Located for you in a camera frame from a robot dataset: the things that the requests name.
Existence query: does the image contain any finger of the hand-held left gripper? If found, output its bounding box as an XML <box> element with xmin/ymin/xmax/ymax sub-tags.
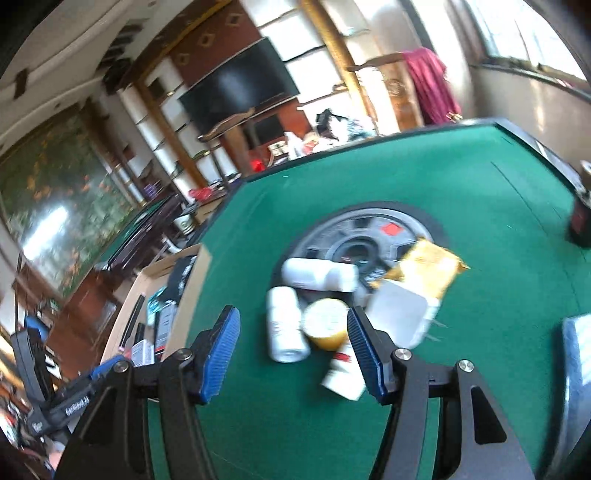
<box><xmin>88</xmin><ymin>354</ymin><xmax>131</xmax><ymax>385</ymax></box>

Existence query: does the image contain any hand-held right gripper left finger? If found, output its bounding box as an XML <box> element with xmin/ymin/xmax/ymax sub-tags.
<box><xmin>55</xmin><ymin>305</ymin><xmax>242</xmax><ymax>480</ymax></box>

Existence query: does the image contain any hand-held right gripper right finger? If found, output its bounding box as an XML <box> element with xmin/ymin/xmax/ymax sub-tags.
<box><xmin>347</xmin><ymin>305</ymin><xmax>536</xmax><ymax>480</ymax></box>

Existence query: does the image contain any black marker with pink caps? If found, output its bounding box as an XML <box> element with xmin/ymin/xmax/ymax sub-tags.
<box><xmin>119</xmin><ymin>294</ymin><xmax>146</xmax><ymax>348</ymax></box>

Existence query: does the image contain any yellow jar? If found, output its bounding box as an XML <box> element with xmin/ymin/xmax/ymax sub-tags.
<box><xmin>301</xmin><ymin>298</ymin><xmax>352</xmax><ymax>352</ymax></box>

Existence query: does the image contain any cardboard box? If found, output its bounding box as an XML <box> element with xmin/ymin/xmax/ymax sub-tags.
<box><xmin>98</xmin><ymin>244</ymin><xmax>212</xmax><ymax>372</ymax></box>

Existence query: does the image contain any large white plastic bottle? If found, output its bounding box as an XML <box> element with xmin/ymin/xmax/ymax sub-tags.
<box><xmin>267</xmin><ymin>286</ymin><xmax>311</xmax><ymax>364</ymax></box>

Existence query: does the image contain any gold foil packet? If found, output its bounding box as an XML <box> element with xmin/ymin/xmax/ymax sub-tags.
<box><xmin>373</xmin><ymin>237</ymin><xmax>468</xmax><ymax>297</ymax></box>

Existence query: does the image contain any white tube with red label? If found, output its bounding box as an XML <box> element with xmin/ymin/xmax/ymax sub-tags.
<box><xmin>320</xmin><ymin>342</ymin><xmax>366</xmax><ymax>401</ymax></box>

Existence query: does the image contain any small white box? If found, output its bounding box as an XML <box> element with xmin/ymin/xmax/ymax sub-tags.
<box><xmin>131</xmin><ymin>340</ymin><xmax>156</xmax><ymax>366</ymax></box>

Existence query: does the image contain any white charger plug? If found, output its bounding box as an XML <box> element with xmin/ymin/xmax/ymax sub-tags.
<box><xmin>366</xmin><ymin>279</ymin><xmax>442</xmax><ymax>350</ymax></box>

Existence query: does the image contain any grey box with red end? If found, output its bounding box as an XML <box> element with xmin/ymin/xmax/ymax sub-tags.
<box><xmin>154</xmin><ymin>301</ymin><xmax>179</xmax><ymax>357</ymax></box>

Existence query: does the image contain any white and blue packet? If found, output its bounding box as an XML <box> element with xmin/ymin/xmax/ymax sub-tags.
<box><xmin>146</xmin><ymin>286</ymin><xmax>179</xmax><ymax>320</ymax></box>

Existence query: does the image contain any black pouch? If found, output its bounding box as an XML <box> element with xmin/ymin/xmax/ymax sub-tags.
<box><xmin>165</xmin><ymin>254</ymin><xmax>200</xmax><ymax>306</ymax></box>

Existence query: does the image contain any round grey control panel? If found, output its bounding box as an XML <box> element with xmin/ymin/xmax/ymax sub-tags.
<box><xmin>271</xmin><ymin>200</ymin><xmax>448</xmax><ymax>297</ymax></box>

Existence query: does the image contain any dark wood side table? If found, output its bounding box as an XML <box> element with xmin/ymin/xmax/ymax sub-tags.
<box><xmin>95</xmin><ymin>194</ymin><xmax>186</xmax><ymax>274</ymax></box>

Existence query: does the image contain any grey and white box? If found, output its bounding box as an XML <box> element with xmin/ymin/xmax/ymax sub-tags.
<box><xmin>560</xmin><ymin>314</ymin><xmax>591</xmax><ymax>418</ymax></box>

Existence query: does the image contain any black bag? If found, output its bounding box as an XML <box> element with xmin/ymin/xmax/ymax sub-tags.
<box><xmin>316</xmin><ymin>108</ymin><xmax>380</xmax><ymax>140</ymax></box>

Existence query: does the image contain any dark red small bottle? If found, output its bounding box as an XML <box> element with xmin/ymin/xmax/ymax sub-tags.
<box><xmin>565</xmin><ymin>159</ymin><xmax>591</xmax><ymax>249</ymax></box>

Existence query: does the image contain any black television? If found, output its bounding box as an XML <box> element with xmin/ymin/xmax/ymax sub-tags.
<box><xmin>177</xmin><ymin>37</ymin><xmax>302</xmax><ymax>133</ymax></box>

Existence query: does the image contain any carved wooden chair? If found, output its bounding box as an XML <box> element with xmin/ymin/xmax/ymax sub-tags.
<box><xmin>345</xmin><ymin>51</ymin><xmax>463</xmax><ymax>132</ymax></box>

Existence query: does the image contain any dark red cloth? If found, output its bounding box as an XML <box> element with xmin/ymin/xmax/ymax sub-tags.
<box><xmin>403</xmin><ymin>46</ymin><xmax>463</xmax><ymax>126</ymax></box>

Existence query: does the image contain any window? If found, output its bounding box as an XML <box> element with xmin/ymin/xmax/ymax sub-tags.
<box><xmin>465</xmin><ymin>0</ymin><xmax>588</xmax><ymax>95</ymax></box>

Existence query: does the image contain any landscape wall painting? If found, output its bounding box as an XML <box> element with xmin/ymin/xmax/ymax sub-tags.
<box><xmin>0</xmin><ymin>110</ymin><xmax>136</xmax><ymax>298</ymax></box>

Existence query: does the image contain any white wall shelf unit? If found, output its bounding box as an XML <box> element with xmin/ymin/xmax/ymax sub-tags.
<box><xmin>99</xmin><ymin>0</ymin><xmax>416</xmax><ymax>204</ymax></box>

